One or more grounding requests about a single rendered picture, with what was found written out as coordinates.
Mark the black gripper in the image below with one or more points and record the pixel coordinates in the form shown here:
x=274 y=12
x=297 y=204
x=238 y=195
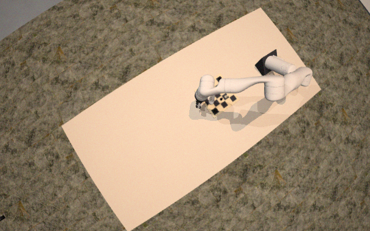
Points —
x=198 y=103

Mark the black and cream chessboard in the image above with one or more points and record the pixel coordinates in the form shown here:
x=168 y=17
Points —
x=218 y=104

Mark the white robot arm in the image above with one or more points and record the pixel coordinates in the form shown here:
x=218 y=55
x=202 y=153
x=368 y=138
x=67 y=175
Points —
x=275 y=87

